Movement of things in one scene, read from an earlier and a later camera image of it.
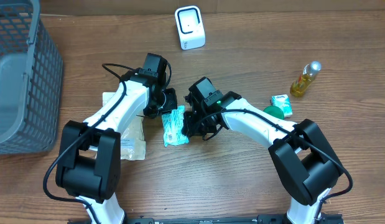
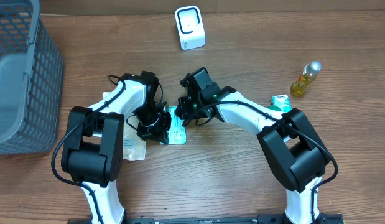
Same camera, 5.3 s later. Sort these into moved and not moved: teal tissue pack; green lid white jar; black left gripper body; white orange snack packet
Moved: black left gripper body
Not moved: white orange snack packet; teal tissue pack; green lid white jar
